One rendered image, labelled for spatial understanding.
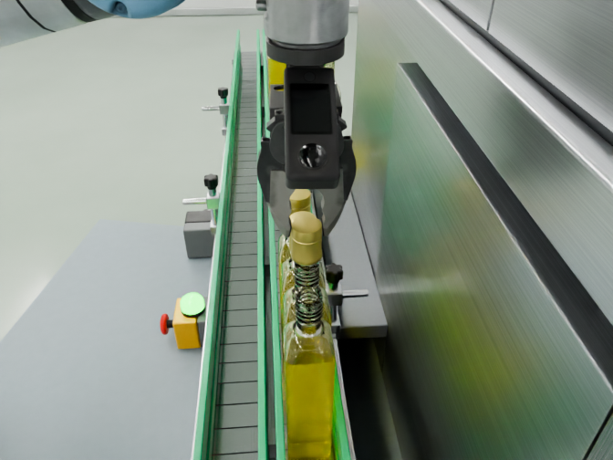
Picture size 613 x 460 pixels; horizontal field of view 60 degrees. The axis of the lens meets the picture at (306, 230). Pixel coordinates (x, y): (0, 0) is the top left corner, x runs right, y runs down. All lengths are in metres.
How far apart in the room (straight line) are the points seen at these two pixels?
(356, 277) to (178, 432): 0.40
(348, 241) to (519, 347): 0.73
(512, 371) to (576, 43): 0.21
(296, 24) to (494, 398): 0.33
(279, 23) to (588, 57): 0.24
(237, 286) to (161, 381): 0.22
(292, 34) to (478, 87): 0.16
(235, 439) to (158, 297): 0.49
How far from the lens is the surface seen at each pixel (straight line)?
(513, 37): 0.45
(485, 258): 0.41
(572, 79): 0.37
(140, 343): 1.09
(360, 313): 0.92
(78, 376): 1.08
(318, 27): 0.47
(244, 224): 1.12
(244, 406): 0.80
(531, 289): 0.35
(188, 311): 1.00
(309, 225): 0.57
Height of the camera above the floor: 1.53
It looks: 36 degrees down
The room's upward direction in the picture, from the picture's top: straight up
